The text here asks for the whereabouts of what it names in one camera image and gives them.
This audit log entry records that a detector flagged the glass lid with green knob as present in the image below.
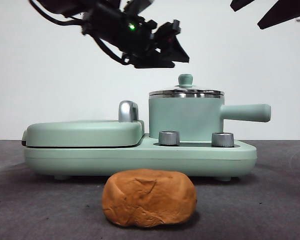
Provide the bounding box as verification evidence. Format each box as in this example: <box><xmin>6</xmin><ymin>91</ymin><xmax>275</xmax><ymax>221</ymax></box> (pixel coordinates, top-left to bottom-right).
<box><xmin>148</xmin><ymin>73</ymin><xmax>225</xmax><ymax>97</ymax></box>

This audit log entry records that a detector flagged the brown potato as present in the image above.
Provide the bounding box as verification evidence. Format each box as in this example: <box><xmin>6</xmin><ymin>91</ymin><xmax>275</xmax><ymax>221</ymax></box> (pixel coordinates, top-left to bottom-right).
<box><xmin>101</xmin><ymin>168</ymin><xmax>198</xmax><ymax>229</ymax></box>

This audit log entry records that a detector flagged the mint green steamer pot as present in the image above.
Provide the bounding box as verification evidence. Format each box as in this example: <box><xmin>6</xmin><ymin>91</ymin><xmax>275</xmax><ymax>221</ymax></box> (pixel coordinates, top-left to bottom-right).
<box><xmin>148</xmin><ymin>92</ymin><xmax>272</xmax><ymax>141</ymax></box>

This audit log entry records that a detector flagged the silver control knob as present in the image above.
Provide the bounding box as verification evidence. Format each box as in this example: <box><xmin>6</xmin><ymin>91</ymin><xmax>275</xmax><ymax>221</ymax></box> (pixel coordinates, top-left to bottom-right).
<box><xmin>211</xmin><ymin>131</ymin><xmax>235</xmax><ymax>148</ymax></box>
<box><xmin>158</xmin><ymin>130</ymin><xmax>181</xmax><ymax>146</ymax></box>

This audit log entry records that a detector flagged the mint green breakfast machine base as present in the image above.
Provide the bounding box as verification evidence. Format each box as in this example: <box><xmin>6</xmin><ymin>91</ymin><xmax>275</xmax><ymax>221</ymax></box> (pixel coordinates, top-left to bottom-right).
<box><xmin>23</xmin><ymin>133</ymin><xmax>258</xmax><ymax>181</ymax></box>

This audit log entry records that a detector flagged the mint green griddle cover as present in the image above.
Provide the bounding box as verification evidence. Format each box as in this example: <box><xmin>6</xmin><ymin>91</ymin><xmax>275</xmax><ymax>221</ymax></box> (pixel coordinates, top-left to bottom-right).
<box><xmin>21</xmin><ymin>119</ymin><xmax>146</xmax><ymax>148</ymax></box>

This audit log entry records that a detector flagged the chrome cover handle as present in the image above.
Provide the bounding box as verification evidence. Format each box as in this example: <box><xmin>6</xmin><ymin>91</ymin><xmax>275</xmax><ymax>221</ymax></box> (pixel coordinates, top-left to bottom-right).
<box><xmin>118</xmin><ymin>100</ymin><xmax>141</xmax><ymax>123</ymax></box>

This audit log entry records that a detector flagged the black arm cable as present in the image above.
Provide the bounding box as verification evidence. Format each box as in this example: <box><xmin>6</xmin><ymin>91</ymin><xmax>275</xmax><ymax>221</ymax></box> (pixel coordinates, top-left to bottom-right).
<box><xmin>28</xmin><ymin>0</ymin><xmax>87</xmax><ymax>28</ymax></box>

